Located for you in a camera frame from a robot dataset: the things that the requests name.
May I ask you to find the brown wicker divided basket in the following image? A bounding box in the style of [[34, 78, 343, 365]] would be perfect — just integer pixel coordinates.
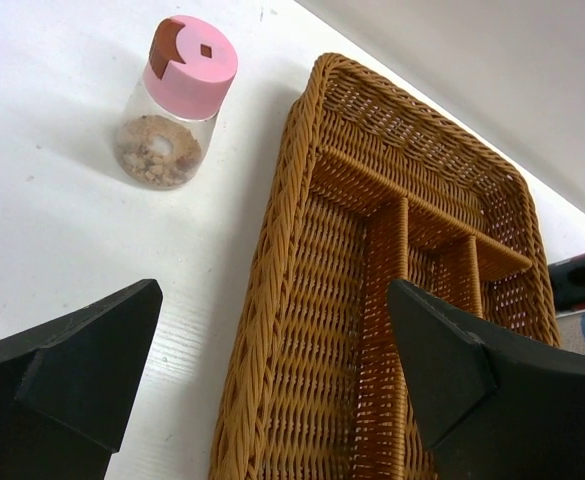
[[209, 53, 560, 479]]

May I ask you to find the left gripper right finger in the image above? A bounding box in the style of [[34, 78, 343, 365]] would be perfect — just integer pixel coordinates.
[[387, 280, 585, 479]]

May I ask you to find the tall dark sauce bottle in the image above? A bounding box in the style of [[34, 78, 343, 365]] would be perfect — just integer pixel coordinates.
[[548, 254, 585, 315]]

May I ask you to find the pink lid spice jar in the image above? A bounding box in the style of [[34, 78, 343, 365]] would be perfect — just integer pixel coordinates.
[[114, 15, 238, 190]]

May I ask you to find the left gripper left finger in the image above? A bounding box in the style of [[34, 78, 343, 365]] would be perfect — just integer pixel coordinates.
[[0, 279, 163, 479]]

